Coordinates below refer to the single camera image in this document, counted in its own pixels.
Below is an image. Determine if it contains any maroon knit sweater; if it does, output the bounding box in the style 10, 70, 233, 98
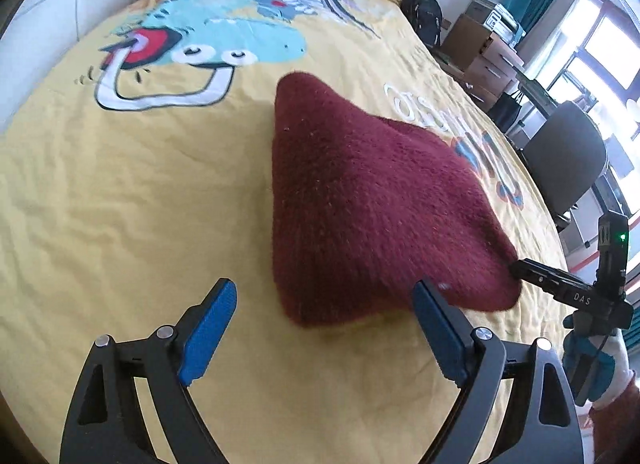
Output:
270, 71, 521, 329

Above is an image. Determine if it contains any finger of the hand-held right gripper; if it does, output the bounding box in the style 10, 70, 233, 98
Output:
509, 259, 599, 303

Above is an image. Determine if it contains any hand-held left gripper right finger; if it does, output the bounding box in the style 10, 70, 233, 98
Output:
411, 279, 586, 464

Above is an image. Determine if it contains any person's right hand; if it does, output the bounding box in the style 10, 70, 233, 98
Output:
562, 314, 635, 407

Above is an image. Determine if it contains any grey office chair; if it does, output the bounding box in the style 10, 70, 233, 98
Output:
520, 101, 609, 231

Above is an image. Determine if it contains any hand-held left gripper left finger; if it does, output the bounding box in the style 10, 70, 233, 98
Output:
60, 278, 239, 464

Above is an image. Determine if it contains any large window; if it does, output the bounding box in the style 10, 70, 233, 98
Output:
542, 0, 640, 225

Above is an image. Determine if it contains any black paper bag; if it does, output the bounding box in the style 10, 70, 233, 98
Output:
491, 90, 527, 135

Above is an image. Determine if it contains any yellow printed blanket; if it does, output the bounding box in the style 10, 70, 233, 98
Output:
0, 0, 576, 464

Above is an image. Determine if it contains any black backpack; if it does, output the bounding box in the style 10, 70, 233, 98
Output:
400, 0, 445, 49

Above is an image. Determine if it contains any person's right forearm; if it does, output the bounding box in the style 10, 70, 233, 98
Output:
587, 374, 640, 464

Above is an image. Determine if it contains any brown drawer cabinet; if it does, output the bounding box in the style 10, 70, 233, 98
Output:
440, 14, 526, 112

